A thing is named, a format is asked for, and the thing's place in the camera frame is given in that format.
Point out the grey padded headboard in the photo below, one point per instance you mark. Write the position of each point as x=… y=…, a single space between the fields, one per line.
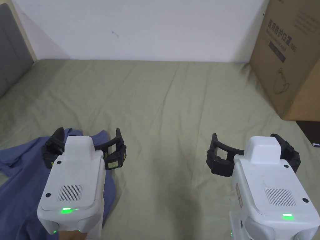
x=11 y=55

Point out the blue garment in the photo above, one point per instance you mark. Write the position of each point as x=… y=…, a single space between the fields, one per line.
x=22 y=180

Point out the brown cardboard carton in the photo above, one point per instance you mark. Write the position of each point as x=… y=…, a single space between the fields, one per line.
x=287 y=55

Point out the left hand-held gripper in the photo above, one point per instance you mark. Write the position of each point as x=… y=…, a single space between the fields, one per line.
x=75 y=172

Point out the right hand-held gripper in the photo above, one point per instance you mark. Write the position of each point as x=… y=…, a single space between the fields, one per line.
x=270 y=185

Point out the person's left hand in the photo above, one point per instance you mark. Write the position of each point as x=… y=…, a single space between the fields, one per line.
x=72 y=236

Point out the bed with pale green sheet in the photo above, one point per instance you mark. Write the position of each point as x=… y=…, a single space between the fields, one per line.
x=165 y=112

